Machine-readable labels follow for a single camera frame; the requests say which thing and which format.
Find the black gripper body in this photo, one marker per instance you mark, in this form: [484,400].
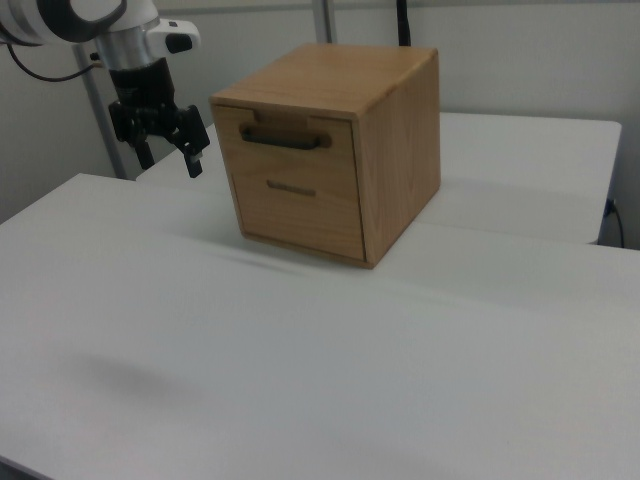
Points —
[142,85]

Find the wooden drawer cabinet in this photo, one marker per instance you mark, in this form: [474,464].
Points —
[400,150]

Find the grey metal frame post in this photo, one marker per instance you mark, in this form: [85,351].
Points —
[102,130]

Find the slim grey wall post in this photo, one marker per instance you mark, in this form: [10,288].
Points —
[322,20]

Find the wooden drawer without notch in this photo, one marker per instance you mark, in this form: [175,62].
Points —
[300,225]

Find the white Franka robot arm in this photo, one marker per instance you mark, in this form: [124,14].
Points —
[125,45]

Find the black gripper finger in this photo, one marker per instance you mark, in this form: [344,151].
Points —
[192,135]
[142,142]

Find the black vertical pole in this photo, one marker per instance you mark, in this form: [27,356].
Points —
[404,22]

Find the wooden drawer with notch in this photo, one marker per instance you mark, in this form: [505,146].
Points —
[290,165]

